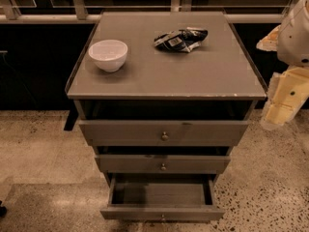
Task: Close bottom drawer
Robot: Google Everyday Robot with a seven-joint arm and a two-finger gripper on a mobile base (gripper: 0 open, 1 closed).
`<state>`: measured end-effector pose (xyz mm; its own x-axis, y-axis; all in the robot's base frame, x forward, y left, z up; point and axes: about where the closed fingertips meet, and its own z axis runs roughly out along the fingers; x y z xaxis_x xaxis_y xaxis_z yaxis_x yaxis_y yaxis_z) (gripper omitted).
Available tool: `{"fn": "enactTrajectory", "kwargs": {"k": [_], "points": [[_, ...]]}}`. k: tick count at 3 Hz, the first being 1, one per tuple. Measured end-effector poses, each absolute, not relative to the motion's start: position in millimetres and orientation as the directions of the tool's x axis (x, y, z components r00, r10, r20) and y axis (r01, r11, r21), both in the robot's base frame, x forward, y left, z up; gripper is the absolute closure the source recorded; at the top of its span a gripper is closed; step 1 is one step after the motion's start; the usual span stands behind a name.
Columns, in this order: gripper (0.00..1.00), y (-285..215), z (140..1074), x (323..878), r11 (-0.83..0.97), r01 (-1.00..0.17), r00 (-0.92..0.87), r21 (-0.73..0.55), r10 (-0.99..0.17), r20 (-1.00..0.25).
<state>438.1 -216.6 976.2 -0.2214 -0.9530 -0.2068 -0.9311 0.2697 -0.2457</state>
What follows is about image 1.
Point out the white ceramic bowl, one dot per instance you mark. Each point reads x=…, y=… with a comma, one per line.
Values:
x=108, y=55

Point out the grey wooden drawer cabinet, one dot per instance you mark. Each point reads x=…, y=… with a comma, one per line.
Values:
x=216, y=81

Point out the metal window railing frame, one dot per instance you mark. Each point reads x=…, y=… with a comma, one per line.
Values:
x=80, y=4

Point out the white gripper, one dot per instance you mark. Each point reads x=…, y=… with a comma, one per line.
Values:
x=294, y=38

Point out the grey top drawer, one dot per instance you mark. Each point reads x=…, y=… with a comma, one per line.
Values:
x=162, y=133

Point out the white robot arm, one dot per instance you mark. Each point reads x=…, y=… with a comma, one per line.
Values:
x=288, y=91

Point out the grey middle drawer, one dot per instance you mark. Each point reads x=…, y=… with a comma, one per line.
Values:
x=172, y=164

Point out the crumpled blue chip bag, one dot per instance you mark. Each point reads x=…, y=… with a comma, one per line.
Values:
x=183, y=40

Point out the grey bottom drawer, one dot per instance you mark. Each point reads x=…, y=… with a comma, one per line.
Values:
x=162, y=197

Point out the grey drawer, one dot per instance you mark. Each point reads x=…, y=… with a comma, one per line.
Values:
x=162, y=197
x=162, y=133
x=172, y=164

